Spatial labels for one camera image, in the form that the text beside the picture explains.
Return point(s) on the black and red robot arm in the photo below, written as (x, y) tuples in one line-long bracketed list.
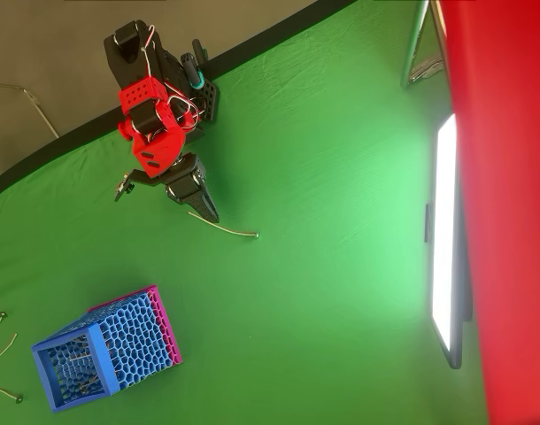
[(139, 95)]

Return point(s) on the thin grey metal rod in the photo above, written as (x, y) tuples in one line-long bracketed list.
[(35, 104)]

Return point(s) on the red blurry foreground object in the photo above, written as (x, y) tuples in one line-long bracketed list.
[(509, 199)]

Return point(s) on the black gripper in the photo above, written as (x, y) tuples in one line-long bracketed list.
[(187, 182)]

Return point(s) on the blue and pink mesh basket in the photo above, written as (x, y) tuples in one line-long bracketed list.
[(133, 336)]

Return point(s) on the green table cloth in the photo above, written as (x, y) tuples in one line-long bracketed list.
[(296, 265)]

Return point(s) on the black monitor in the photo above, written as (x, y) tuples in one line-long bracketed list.
[(445, 230)]

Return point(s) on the chrome tube stand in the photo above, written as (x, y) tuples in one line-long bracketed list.
[(415, 44)]

